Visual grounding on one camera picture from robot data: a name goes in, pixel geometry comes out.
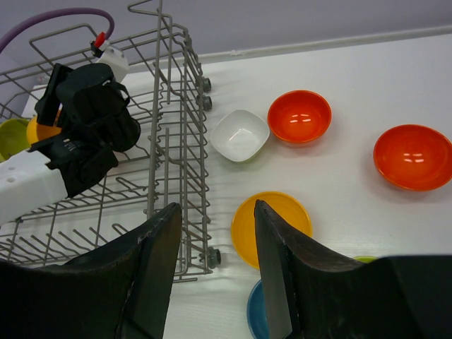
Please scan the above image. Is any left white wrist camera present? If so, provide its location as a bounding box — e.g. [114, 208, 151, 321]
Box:
[93, 46, 130, 83]

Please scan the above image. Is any orange-red bowl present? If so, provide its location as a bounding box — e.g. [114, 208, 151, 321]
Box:
[373, 124, 451, 191]
[267, 90, 333, 143]

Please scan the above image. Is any grey wire dish rack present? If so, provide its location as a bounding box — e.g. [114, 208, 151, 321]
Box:
[1, 1, 221, 283]

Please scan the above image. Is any lime green bowl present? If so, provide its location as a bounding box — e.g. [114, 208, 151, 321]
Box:
[354, 256, 378, 263]
[0, 119, 30, 162]

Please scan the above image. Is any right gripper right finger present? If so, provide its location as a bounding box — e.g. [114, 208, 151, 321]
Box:
[254, 200, 451, 338]

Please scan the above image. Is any yellow bowl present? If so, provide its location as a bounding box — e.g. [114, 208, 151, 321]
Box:
[231, 191, 312, 269]
[26, 109, 61, 145]

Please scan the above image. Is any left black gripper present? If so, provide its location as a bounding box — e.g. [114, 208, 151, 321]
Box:
[35, 64, 129, 126]

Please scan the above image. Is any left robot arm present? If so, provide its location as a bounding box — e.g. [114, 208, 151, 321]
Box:
[1, 64, 141, 224]

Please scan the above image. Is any blue bowl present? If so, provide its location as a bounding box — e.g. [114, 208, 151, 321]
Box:
[246, 280, 269, 339]

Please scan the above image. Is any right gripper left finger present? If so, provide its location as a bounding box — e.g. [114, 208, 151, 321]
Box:
[1, 203, 182, 338]

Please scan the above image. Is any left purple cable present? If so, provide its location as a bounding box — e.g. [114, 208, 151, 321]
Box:
[0, 7, 115, 54]

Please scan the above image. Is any square white bowl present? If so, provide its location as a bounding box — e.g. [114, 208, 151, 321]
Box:
[210, 109, 270, 162]

